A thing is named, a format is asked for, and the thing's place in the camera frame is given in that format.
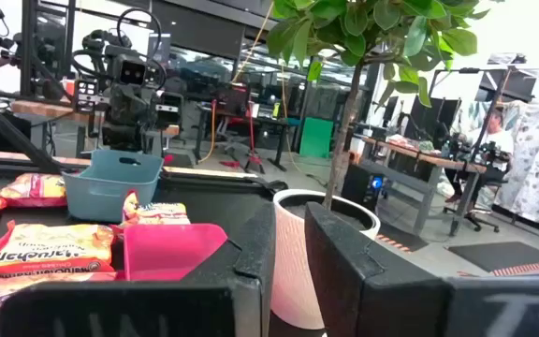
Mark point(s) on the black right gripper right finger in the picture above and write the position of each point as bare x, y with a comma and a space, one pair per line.
368, 299

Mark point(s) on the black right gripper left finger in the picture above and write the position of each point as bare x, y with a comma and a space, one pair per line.
232, 299

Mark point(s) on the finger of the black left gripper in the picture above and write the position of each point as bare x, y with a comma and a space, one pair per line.
169, 112
87, 96

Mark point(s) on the red ramen noodle pack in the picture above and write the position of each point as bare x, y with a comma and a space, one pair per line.
157, 213
31, 189

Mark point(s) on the wooden workbench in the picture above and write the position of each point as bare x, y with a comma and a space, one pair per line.
40, 108

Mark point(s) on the white ribbed plant pot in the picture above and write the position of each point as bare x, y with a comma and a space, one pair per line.
293, 262

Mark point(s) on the red floor tool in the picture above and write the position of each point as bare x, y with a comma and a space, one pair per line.
229, 164

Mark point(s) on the pink plastic bin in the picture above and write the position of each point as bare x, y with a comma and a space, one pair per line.
166, 253

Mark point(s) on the red metal stand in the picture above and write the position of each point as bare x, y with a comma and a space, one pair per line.
252, 140

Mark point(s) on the blue-grey plastic bin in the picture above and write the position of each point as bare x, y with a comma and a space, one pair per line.
110, 187

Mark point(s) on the black desk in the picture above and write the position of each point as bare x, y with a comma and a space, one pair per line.
274, 122

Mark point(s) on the black computer tower blue light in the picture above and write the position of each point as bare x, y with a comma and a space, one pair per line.
358, 187

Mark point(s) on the black office chair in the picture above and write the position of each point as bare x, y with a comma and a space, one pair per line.
477, 220

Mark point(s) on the green board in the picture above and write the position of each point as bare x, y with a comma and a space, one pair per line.
316, 138

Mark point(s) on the wooden desk grey legs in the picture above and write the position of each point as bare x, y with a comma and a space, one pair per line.
419, 158

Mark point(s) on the black desk monitor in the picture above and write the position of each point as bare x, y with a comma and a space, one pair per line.
431, 117

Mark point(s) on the person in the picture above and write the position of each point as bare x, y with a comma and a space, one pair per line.
496, 140

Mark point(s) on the green leafy potted tree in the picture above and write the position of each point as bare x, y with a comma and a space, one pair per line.
358, 28

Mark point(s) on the white patterned cloth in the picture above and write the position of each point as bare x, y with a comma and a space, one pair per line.
538, 159

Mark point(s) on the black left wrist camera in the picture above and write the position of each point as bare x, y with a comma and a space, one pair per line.
131, 70

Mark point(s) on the black metal post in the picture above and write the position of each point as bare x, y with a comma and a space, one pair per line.
28, 47

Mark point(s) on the black frame strut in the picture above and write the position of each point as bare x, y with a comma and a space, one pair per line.
17, 136

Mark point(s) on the black frame clamp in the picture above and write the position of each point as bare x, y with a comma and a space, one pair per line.
274, 185

